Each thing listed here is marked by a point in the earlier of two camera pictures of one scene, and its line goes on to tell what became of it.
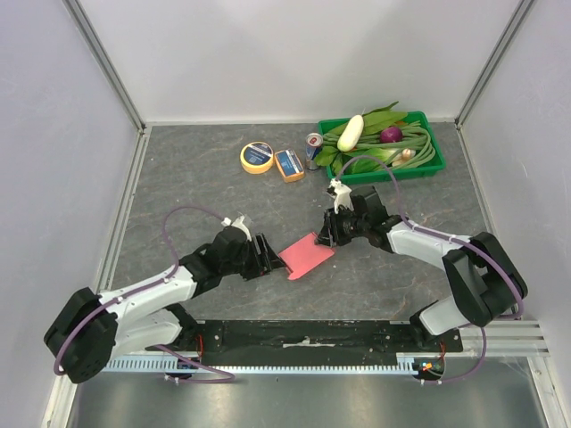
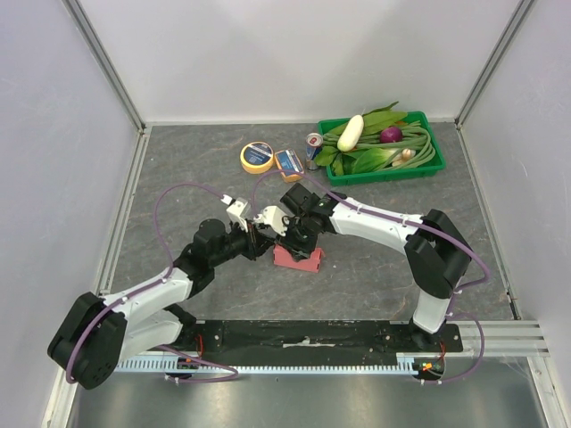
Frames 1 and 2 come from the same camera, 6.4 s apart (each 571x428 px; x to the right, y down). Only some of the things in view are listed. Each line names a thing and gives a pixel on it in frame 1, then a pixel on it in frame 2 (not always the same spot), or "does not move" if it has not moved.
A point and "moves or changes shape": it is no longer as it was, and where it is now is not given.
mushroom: (407, 154) does not move
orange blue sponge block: (289, 165) does not move
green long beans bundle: (413, 138) does not move
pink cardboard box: (304, 256) moves or changes shape
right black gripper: (333, 228) → (302, 241)
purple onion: (391, 135) does not move
